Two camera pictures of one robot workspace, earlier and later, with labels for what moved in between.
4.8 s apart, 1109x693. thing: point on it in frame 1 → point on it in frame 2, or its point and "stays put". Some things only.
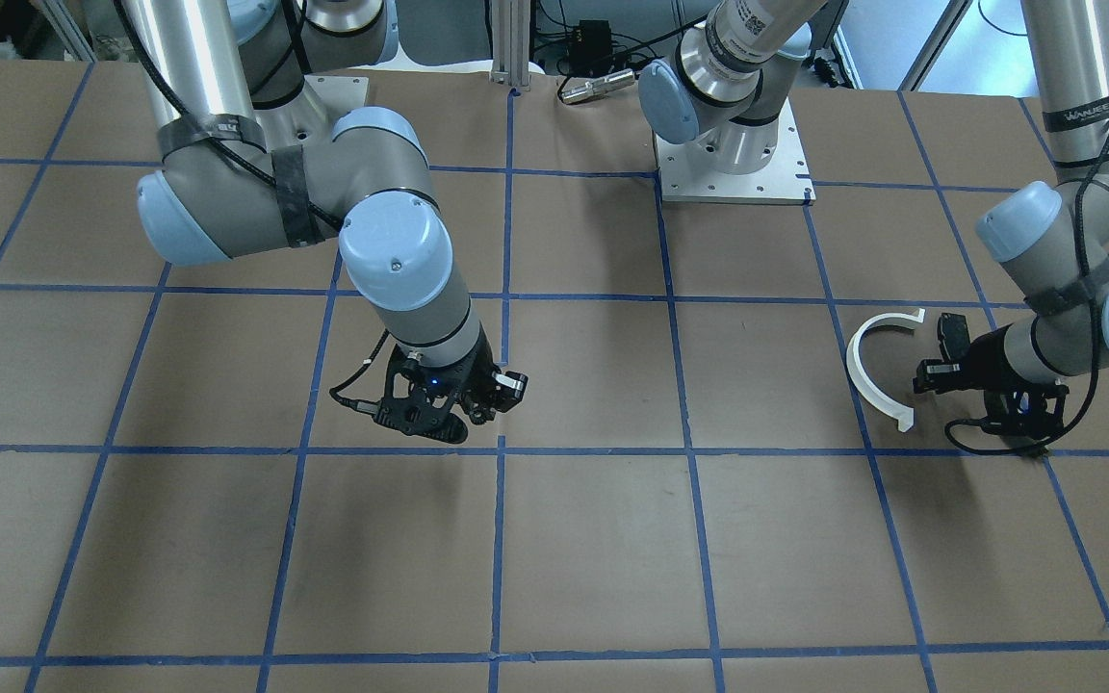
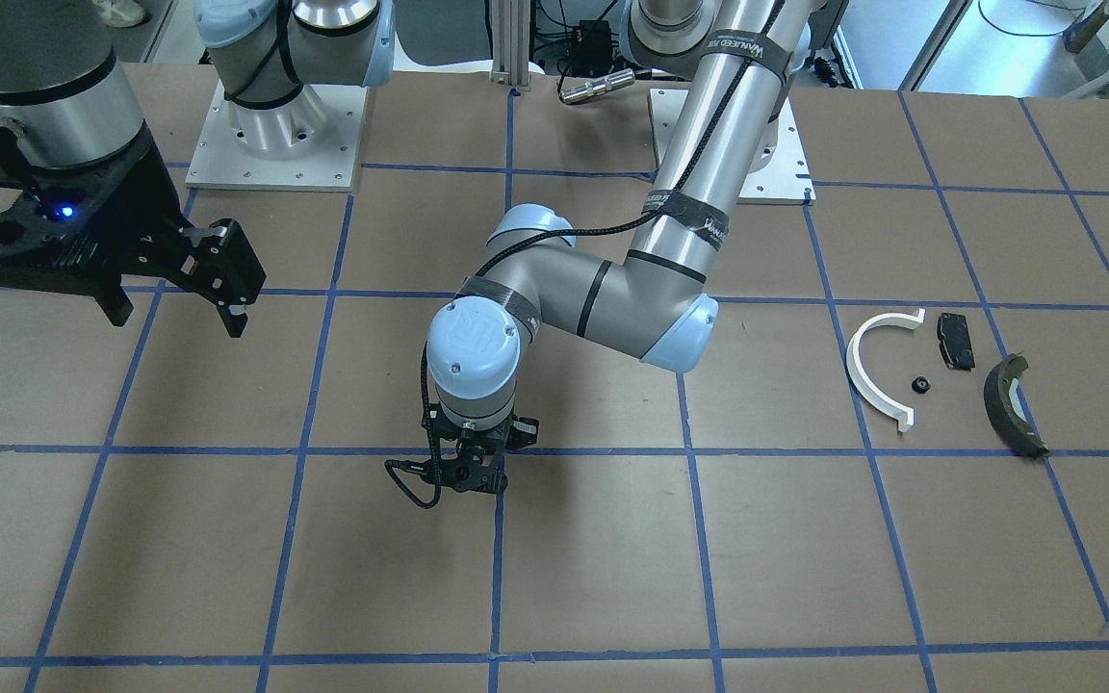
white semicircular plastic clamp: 904,416 stays put
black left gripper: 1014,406 → 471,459
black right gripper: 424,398 → 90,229
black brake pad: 953,336 stays put
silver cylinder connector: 588,89 stays put
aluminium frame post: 510,30 stays put
